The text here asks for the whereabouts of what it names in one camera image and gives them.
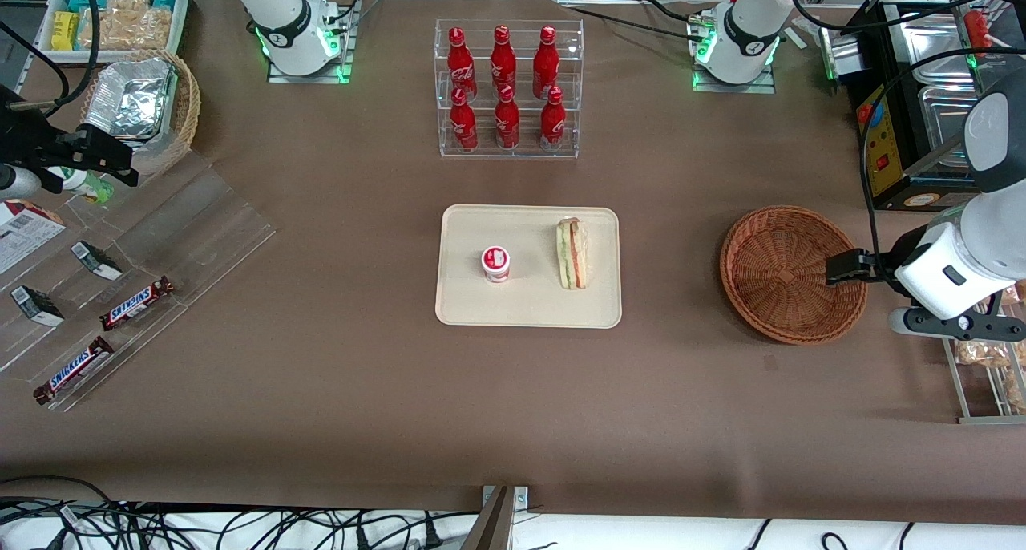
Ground red item on stick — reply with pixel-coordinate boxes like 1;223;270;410
964;9;1026;59

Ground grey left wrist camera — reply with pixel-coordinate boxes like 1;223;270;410
887;305;1026;342

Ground small black carton box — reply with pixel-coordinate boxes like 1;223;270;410
10;285;65;327
71;241;124;281

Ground yellow snack packet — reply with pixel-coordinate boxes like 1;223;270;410
50;10;81;52

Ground clear acrylic stepped display stand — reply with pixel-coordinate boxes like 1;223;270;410
0;153;277;413

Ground tan wicker basket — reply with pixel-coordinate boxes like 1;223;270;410
80;49;201;178

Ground aluminium profile post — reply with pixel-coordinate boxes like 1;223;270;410
463;486;515;550

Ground triangle sandwich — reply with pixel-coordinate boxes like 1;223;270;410
556;217;590;290

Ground silver metal block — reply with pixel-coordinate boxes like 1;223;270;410
818;27;862;82

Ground tangled black cables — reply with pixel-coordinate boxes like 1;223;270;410
0;474;482;550

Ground black food warmer yellow panel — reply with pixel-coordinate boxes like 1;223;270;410
842;0;1026;212

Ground stainless steel pan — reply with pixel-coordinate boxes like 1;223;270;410
899;9;975;82
918;85;983;170

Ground white plastic bin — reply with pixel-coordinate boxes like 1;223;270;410
36;0;191;54

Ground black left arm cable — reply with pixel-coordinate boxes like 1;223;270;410
860;47;1026;274

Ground red white barcode carton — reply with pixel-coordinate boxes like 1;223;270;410
0;200;67;277

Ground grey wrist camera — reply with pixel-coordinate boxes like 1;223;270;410
0;164;41;200
887;305;1026;342

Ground red and white lidded cup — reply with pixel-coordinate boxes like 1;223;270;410
481;246;511;284

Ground clear acrylic bottle rack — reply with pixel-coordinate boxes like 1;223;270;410
434;18;584;160

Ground round brown wicker basket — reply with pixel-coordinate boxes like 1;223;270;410
719;205;869;346

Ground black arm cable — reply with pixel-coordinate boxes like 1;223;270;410
0;0;101;119
860;47;1026;274

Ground red cola bottle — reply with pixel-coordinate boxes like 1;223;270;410
539;86;568;151
491;25;518;98
449;87;479;152
532;26;560;100
494;85;521;151
446;26;479;102

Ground green white plastic bottle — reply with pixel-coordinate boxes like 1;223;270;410
48;168;115;204

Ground brown table cover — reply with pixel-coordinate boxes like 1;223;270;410
0;0;1026;527

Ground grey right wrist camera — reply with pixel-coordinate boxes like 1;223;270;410
0;164;41;200

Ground metal wire rack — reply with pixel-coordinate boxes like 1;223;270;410
942;281;1026;425

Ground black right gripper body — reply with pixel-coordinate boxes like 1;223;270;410
0;87;59;168

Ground aluminium foil tray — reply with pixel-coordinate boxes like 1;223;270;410
83;59;179;142

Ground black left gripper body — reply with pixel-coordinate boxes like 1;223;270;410
877;242;912;294

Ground cream plastic tray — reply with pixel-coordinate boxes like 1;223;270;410
435;204;623;329

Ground aluminium arm base plate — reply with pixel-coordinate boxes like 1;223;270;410
267;0;353;84
692;9;777;95

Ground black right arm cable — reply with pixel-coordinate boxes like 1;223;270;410
0;0;101;119

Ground Snickers chocolate bar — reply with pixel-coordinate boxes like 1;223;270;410
33;336;115;406
99;276;176;332

